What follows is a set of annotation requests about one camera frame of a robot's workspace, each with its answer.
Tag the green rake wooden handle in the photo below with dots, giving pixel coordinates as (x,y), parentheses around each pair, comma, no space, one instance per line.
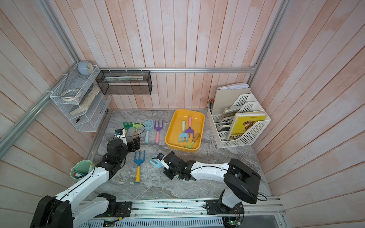
(127,125)

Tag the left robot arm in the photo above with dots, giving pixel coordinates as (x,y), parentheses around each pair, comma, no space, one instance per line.
(65,210)

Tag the dark blue fork yellow handle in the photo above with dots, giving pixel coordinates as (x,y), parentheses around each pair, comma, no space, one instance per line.
(139,158)

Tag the purple rake pink handle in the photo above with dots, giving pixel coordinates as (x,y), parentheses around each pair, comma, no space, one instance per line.
(158,127)

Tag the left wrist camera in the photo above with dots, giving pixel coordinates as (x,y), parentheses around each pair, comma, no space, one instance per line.
(120,134)

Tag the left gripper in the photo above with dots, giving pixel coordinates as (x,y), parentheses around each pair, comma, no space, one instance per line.
(137,144)

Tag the beige folder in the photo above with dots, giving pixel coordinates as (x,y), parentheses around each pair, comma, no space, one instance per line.
(225,99)

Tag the old book on shelf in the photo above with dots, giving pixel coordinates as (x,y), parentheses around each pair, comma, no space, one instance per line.
(86,101)

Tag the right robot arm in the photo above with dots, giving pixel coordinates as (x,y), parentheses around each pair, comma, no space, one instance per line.
(242,181)

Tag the yellow storage box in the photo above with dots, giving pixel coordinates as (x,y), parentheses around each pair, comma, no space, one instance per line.
(175,128)

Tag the white desktop file organizer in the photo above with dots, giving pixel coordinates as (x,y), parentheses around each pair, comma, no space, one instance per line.
(220,124)

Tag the yellow picture book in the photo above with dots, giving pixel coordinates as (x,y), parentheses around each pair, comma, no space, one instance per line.
(242,122)

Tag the aluminium front rail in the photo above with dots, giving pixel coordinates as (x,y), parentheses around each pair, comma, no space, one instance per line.
(184,208)

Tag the black mesh wall basket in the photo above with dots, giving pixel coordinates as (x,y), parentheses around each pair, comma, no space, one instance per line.
(142,88)

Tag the papers in mesh basket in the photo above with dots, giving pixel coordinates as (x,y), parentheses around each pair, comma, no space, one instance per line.
(123,79)

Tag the light green wooden handled rake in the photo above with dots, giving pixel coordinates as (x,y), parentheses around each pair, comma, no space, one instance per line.
(136,125)

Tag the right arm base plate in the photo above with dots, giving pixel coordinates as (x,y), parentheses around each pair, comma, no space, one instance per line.
(225,207)

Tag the roll of white tape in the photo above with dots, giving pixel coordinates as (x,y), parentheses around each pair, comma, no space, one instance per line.
(70,95)

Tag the light blue hand rake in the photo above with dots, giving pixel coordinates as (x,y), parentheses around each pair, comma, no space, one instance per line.
(155,161)

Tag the pink handled garden tool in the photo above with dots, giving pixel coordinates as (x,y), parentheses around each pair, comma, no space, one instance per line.
(189,130)

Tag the pale blue round clock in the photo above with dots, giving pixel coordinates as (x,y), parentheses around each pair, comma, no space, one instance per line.
(85,68)

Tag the green cup with pens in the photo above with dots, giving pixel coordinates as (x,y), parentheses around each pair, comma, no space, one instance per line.
(81,169)

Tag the bundle of pencils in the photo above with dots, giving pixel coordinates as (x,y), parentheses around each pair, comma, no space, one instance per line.
(211,103)

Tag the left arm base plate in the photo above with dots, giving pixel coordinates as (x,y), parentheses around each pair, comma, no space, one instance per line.
(117,210)

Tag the white wire wall shelf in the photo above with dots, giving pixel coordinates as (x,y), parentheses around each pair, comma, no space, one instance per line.
(90,120)

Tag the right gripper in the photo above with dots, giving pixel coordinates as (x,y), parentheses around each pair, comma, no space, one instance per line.
(167,173)

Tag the light blue hand fork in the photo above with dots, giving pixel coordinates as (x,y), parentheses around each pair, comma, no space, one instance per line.
(183,136)

